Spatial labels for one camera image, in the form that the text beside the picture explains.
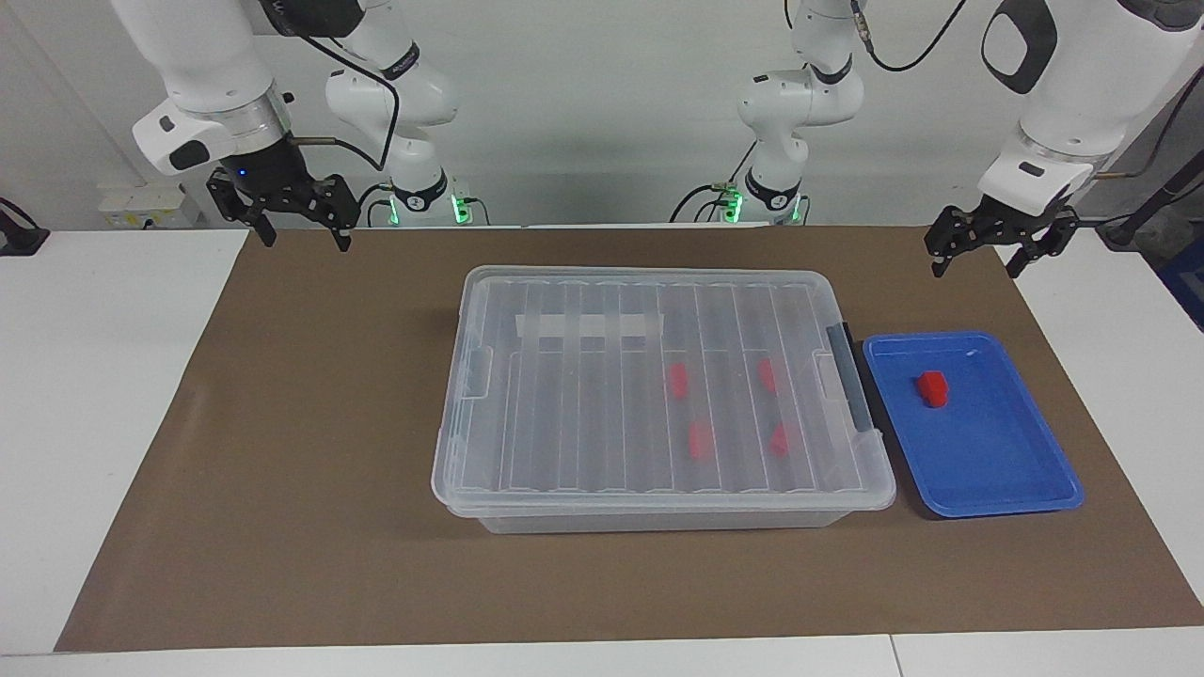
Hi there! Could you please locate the clear ribbed plastic lid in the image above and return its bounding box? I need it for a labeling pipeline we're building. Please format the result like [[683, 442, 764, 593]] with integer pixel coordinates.
[[430, 266, 896, 514]]

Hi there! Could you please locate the blue plastic tray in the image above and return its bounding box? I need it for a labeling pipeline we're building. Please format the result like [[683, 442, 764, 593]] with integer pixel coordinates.
[[863, 330, 1085, 519]]

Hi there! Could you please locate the clear plastic storage box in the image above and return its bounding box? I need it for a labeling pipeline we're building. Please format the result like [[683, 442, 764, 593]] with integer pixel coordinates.
[[431, 267, 896, 536]]

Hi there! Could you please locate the black stand pole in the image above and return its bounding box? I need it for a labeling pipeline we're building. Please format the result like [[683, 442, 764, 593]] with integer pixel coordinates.
[[1096, 150, 1204, 250]]

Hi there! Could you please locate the blue crate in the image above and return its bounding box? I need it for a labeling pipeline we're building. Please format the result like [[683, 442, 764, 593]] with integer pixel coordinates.
[[1157, 235, 1204, 332]]

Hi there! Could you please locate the brown table mat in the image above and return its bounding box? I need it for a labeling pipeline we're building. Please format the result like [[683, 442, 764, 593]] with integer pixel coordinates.
[[55, 224, 1204, 653]]

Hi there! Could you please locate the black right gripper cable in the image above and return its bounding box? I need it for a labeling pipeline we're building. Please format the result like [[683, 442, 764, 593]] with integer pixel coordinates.
[[249, 0, 401, 176]]

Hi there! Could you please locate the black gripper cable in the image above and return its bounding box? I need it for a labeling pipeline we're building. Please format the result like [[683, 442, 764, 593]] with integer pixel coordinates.
[[249, 0, 401, 176], [847, 0, 1204, 181]]

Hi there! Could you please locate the black base cable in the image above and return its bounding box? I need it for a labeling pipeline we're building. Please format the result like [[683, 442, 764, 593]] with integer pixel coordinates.
[[350, 181, 394, 228], [670, 141, 758, 225]]

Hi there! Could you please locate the white wall socket strip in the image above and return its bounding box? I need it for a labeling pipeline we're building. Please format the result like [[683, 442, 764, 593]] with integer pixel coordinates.
[[99, 181, 203, 230]]

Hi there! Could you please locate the black box latch handle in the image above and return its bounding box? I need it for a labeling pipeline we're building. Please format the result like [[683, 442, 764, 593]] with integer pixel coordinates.
[[826, 322, 886, 436]]

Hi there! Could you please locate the black clamp mount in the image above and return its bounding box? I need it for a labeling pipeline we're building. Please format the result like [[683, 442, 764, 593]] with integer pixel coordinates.
[[0, 197, 51, 257]]

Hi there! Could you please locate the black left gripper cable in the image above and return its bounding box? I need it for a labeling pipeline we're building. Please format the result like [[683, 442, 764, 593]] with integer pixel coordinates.
[[847, 0, 1204, 181]]

